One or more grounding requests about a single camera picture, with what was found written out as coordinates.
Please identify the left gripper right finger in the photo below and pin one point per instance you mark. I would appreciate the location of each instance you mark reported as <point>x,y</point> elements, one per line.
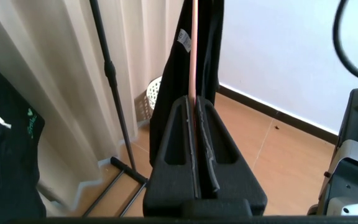
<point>235,183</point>

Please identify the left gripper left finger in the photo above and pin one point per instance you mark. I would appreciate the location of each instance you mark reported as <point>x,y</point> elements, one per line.
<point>172,183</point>

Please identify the black garment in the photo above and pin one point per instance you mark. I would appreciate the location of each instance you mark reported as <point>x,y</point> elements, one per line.
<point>172,93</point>

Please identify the pink clothes hanger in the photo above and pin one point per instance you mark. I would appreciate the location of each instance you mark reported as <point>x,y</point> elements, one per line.
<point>193,62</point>

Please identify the white laundry basket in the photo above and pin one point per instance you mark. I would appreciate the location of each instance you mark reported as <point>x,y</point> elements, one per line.
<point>154,93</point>

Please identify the black clothes rack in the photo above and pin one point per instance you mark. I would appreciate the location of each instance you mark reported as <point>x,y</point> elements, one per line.
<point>110,71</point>

